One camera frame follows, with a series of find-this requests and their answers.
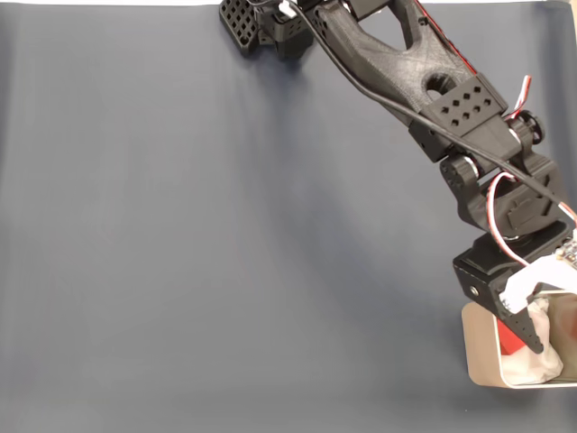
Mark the red cube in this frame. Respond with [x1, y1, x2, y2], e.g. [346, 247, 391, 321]
[499, 318, 528, 358]

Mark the beige rounded box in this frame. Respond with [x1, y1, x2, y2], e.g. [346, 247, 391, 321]
[461, 290, 577, 390]

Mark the white crumpled cloth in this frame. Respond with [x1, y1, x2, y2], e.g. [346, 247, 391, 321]
[499, 299, 564, 387]

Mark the grey table mat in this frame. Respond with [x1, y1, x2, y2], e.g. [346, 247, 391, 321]
[0, 3, 577, 433]

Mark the white camera circuit board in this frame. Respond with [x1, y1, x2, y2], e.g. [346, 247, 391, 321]
[499, 227, 577, 313]

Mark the red white servo wire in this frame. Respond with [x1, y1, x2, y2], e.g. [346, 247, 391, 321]
[412, 0, 536, 268]

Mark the black camera cable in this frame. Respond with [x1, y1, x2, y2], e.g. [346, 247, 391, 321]
[288, 0, 577, 223]

